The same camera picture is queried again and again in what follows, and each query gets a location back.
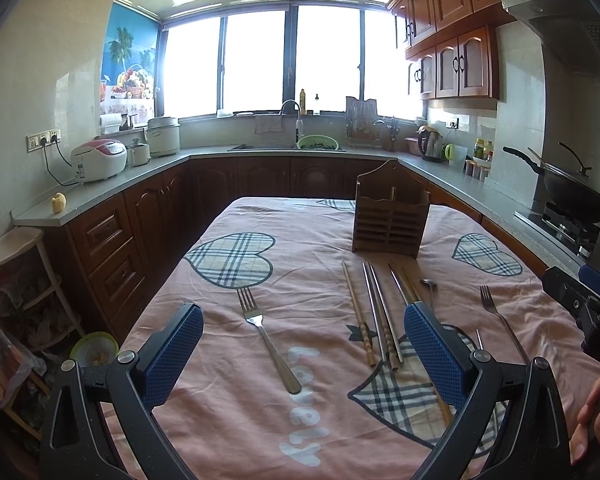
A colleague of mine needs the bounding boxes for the steel spoon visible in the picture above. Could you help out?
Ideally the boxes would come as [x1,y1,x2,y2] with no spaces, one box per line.
[420,278,438,310]

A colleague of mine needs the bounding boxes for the chrome kitchen faucet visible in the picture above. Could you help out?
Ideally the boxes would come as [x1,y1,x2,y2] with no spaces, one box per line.
[279,99,304,148]

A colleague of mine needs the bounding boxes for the person's right hand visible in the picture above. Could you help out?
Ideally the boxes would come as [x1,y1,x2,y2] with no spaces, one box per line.
[569,377,600,464]

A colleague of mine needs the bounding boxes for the green rim bowl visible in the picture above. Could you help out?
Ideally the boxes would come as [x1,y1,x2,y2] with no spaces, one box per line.
[70,332,119,367]

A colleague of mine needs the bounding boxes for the gas stove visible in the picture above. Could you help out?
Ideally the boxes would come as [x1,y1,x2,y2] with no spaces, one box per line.
[515,202,600,260]

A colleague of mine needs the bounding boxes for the black wok with lid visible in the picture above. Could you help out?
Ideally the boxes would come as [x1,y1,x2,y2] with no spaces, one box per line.
[503,146,600,224]

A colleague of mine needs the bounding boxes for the right steel fork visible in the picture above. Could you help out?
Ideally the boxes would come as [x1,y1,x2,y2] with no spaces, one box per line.
[479,286,530,364]

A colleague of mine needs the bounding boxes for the steel fork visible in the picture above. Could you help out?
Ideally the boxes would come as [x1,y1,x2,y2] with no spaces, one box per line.
[479,286,530,364]
[237,287,302,394]

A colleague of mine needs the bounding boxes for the lower dark wooden cabinets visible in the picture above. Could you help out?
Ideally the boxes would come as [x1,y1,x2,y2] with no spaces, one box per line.
[42,155,549,346]

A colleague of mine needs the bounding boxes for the left steel fork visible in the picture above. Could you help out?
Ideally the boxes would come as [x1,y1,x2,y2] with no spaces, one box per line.
[237,287,302,394]

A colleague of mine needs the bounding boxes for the wooden corner shelf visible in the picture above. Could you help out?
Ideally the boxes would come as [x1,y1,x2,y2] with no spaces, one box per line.
[0,228,84,440]

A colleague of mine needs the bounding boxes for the pink heart-pattern tablecloth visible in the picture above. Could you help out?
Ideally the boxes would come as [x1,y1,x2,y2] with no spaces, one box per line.
[124,198,600,479]

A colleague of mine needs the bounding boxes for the spice jar rack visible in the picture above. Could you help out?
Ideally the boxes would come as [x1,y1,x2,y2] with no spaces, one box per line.
[464,157,491,181]

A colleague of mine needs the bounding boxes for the condiment bottles group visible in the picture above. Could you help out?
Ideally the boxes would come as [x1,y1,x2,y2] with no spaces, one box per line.
[474,138,493,162]

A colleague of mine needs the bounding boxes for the yellow fruit on counter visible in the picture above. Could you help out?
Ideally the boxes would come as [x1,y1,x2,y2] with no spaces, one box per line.
[50,192,67,214]

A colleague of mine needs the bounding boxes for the wooden utensil holder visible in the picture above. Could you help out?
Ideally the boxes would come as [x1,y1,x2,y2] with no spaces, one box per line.
[352,158,430,258]

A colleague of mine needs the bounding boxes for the steel electric kettle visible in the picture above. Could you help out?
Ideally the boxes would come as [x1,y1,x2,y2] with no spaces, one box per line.
[417,126,443,162]

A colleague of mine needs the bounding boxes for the steel chopstick left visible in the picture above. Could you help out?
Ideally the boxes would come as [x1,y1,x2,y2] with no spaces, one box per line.
[362,261,389,365]

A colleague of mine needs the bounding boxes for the pink white rice cooker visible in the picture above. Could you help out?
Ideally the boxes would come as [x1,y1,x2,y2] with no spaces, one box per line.
[71,139,128,183]

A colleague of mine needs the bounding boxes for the small white pot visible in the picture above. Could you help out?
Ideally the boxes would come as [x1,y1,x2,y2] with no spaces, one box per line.
[128,139,150,168]

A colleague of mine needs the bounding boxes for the white tall cooker pot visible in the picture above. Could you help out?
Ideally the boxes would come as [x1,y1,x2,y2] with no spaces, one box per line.
[145,116,181,158]

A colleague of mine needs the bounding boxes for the range hood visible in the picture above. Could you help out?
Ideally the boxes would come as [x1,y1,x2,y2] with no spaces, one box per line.
[501,0,600,77]

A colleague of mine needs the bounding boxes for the dish drying rack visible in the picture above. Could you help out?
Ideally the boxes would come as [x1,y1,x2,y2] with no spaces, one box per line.
[346,96,380,148]

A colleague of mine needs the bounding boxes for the green colander in sink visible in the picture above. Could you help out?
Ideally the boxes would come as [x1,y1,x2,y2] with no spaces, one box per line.
[296,134,339,151]

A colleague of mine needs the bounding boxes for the tropical fruit poster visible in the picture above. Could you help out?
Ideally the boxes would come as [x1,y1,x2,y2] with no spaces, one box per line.
[100,3,160,125]

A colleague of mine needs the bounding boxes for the yellow bottle on windowsill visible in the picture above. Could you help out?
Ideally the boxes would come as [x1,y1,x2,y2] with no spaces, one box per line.
[299,89,306,116]

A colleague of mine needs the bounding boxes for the green handled white pitcher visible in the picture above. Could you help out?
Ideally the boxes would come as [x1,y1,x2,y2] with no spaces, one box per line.
[444,143,468,168]

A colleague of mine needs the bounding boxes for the wall power outlet strip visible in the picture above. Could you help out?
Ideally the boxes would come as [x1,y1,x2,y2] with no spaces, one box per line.
[27,128,61,153]

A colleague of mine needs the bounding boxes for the upper wooden wall cabinets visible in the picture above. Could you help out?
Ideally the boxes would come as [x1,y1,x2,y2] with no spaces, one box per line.
[388,0,513,100]

